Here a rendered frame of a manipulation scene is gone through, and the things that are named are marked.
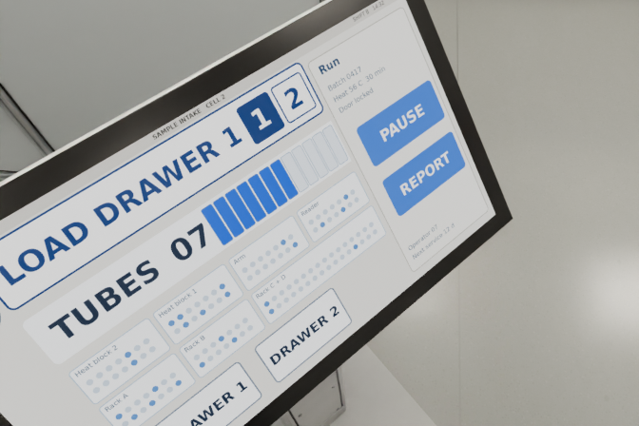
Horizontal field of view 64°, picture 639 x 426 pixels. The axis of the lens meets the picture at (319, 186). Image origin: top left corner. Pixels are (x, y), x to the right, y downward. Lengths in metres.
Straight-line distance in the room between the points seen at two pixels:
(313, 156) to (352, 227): 0.08
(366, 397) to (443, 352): 0.26
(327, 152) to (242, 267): 0.13
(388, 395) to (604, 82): 1.48
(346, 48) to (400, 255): 0.21
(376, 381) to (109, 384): 1.09
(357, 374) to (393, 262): 0.98
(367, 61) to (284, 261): 0.20
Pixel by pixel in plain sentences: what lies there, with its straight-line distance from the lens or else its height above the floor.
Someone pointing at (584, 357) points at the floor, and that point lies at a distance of 1.66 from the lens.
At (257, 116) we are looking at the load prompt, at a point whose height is 1.16.
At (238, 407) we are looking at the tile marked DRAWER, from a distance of 0.51.
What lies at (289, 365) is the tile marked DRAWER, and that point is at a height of 0.99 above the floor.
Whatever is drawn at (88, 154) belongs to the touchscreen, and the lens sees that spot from 0.43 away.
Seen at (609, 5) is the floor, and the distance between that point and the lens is 2.69.
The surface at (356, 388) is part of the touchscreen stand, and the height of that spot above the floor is 0.04.
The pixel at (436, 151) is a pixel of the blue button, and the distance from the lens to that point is 0.54.
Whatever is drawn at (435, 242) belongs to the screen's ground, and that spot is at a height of 0.99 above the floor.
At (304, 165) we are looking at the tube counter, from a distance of 0.47.
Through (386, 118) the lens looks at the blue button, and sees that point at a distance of 0.51.
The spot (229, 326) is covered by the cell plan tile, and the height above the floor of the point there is 1.05.
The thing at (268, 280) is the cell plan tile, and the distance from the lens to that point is 0.47.
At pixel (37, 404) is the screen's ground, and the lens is 0.48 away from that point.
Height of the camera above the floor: 1.48
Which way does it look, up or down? 56 degrees down
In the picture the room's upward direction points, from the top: 7 degrees counter-clockwise
